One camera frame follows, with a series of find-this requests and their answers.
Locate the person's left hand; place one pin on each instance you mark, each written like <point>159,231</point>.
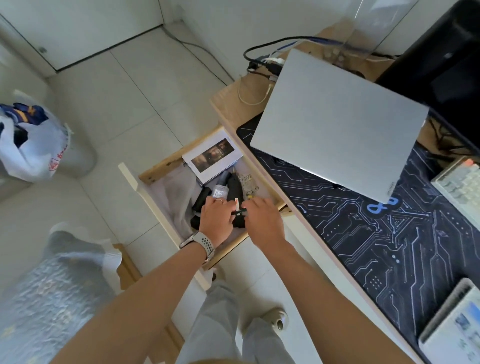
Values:
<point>217,223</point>

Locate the person's right hand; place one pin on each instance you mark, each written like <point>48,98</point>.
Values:
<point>266,225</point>

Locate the wooden drawer white front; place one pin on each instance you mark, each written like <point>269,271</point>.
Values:
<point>150,202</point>

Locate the silver laptop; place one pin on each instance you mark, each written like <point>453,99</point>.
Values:
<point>337,123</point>

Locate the exercise notebook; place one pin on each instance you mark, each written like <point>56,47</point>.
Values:
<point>450,330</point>

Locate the person's right forearm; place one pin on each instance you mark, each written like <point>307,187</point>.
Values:
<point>337,311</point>

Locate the person's left forearm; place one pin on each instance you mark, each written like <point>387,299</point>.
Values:
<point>131,311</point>

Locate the black circuit-print desk mat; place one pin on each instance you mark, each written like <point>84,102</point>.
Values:
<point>375,247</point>

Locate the white perforated wristwatch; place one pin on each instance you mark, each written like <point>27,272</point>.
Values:
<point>200,243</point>

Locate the black tapered tool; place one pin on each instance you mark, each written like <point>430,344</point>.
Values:
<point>234,187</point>

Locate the small clear packet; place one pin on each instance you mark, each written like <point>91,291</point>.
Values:
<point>249,185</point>

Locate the grey drawer liner cloth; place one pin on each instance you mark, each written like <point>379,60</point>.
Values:
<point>176,198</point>

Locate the white box dark picture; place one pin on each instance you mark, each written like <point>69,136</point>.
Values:
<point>212,155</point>

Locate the beige slipper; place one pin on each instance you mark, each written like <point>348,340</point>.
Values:
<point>275,318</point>

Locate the light grey trousers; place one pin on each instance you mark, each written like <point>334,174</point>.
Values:
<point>217,330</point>

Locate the brown shirt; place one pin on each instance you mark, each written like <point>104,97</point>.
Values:
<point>217,361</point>

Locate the silver grey quilted cushion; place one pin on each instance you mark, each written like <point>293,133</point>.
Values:
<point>52,300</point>

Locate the pile of coins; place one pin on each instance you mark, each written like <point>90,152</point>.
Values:
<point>335,55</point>

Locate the white mechanical keyboard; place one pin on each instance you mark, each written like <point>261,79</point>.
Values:
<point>459,187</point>

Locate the floral cloth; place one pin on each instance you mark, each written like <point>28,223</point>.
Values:
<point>33,150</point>

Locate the black cylindrical speaker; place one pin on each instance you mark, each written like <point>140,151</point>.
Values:
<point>412,63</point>

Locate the clear acrylic box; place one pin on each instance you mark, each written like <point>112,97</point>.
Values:
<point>382,22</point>

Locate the white door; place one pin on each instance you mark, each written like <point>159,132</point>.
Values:
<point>75,26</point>

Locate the wooden chair frame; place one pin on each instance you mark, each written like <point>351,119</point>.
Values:
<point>129,270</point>

